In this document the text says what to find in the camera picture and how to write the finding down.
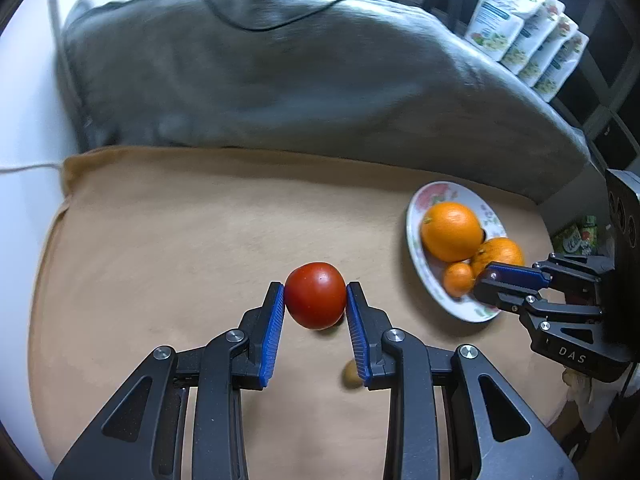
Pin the smooth orange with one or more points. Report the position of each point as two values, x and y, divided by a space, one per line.
450 230

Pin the white floral plate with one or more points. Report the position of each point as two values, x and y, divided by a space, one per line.
435 291

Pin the tan blanket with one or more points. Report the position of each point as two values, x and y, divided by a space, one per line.
175 235

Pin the person's right hand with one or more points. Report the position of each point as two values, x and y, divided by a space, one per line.
595 400

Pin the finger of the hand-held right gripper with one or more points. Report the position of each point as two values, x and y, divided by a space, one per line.
520 274
500 295

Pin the large spotted orange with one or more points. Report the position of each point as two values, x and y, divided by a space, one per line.
500 252

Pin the red tomato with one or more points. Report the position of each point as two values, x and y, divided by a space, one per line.
315 292

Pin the black shelf unit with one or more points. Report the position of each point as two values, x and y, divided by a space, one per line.
615 85

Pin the white floral pouch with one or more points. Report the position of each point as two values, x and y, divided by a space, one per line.
500 10
565 72
555 55
537 35

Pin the brown longan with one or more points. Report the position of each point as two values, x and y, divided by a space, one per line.
349 375

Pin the grey blanket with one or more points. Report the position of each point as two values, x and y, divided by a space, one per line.
275 85

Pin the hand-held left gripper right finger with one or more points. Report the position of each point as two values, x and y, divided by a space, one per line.
357 335

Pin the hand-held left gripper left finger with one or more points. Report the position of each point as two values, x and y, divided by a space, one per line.
270 335

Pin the small mandarin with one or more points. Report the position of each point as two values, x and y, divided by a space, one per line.
459 280

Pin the green drink carton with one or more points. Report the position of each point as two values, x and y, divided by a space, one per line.
589 232
567 240

